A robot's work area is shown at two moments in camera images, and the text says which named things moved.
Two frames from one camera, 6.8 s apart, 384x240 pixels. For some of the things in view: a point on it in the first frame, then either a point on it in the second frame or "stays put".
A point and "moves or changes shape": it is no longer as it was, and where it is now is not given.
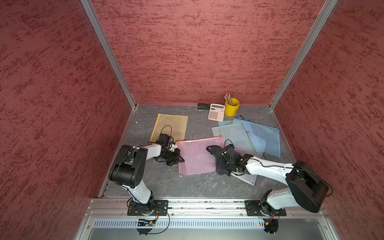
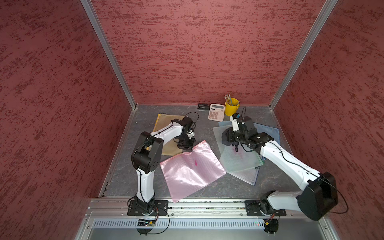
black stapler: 203,106 stays put
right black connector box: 271,225 stays put
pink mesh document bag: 196,158 moves or changes shape
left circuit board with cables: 149,222 stays put
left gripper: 177,159 to 188,147
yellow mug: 231,110 stays put
